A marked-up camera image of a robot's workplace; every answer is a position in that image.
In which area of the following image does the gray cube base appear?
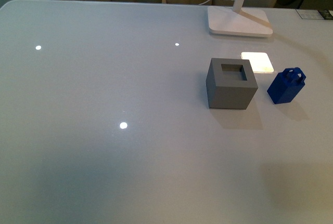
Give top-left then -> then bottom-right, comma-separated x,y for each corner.
206,58 -> 258,110

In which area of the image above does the blue block with handle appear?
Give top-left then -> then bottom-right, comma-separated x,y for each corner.
267,67 -> 306,104

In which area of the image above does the white desk lamp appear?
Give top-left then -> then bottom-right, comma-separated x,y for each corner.
208,0 -> 273,37

